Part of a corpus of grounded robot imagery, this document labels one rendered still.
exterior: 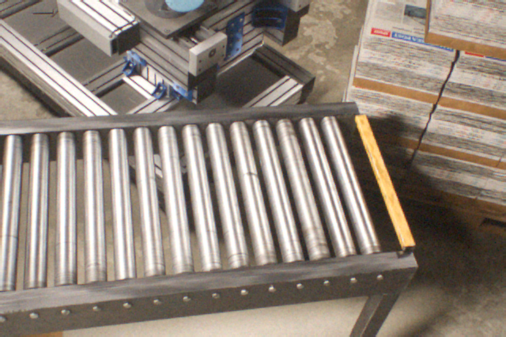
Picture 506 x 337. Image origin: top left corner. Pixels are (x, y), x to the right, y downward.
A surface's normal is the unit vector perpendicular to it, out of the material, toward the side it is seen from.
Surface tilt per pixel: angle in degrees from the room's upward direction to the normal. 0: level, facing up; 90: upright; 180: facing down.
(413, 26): 1
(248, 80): 0
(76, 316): 90
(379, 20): 1
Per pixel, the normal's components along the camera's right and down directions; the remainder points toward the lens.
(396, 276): 0.18, 0.77
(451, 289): 0.10, -0.63
